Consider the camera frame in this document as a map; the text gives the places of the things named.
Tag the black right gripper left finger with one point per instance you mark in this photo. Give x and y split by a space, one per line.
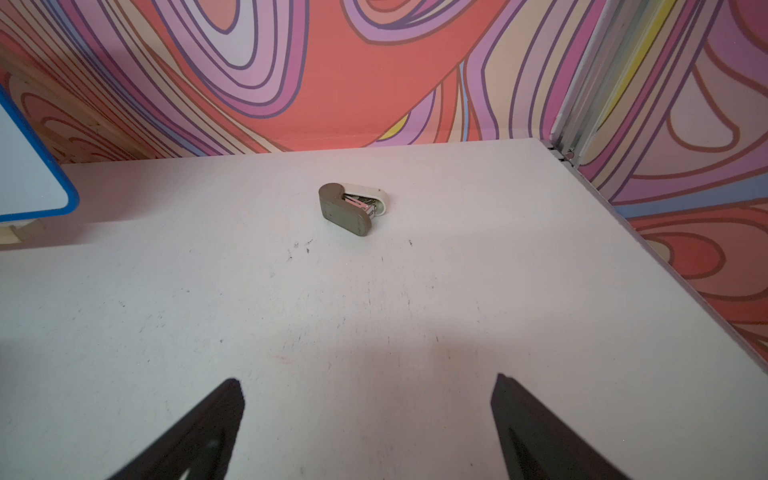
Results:
200 445

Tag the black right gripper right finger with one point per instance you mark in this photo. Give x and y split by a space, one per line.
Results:
536 444

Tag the olive and white stapler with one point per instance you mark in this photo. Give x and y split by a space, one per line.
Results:
352 207

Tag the wooden whiteboard easel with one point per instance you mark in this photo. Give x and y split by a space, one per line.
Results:
16 232

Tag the blue framed whiteboard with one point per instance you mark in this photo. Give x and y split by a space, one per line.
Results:
33 185

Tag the aluminium frame post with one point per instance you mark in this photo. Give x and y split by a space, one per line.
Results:
622 37

